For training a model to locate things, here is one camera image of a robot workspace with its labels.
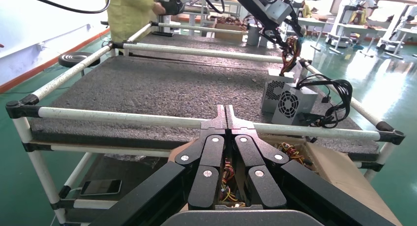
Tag dark lower shelf board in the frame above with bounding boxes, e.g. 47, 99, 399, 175
65, 154, 170, 224

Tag small grey power supply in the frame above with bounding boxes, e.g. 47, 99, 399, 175
246, 24, 261, 46

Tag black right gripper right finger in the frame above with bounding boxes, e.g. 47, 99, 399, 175
227, 105, 290, 210

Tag white lower frame rail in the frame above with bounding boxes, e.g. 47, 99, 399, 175
50, 198, 119, 211
59, 152, 93, 199
23, 142, 172, 158

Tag white workbench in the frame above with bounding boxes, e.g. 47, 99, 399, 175
298, 17, 336, 51
378, 21, 417, 59

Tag white table frame leg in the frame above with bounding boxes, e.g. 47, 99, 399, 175
363, 142, 396, 183
13, 117, 67, 225

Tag bystander bare hand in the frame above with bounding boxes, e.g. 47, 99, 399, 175
152, 2, 166, 16

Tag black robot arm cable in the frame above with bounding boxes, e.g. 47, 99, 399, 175
9, 0, 112, 15

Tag black smartphone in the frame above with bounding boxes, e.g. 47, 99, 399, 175
80, 179, 123, 197

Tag bystander in white shirt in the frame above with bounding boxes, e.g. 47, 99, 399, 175
345, 0, 375, 25

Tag black round stool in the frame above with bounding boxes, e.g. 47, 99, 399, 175
58, 51, 101, 69

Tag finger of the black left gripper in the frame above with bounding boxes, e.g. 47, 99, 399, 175
285, 9, 307, 40
260, 26, 289, 49

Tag bystander in yellow shirt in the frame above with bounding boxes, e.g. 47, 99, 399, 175
107, 0, 165, 43

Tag small cardboard box with wires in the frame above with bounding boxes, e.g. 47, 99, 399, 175
213, 16, 246, 41

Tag brown cardboard divider box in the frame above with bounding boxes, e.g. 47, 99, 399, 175
168, 135, 404, 226

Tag power supply with coloured wires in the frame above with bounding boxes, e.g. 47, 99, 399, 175
221, 162, 238, 208
276, 141, 307, 168
260, 35, 303, 114

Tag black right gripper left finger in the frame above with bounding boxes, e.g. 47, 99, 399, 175
175, 105, 228, 210

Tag grey fan power supply black cables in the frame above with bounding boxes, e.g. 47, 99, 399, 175
272, 74, 354, 129

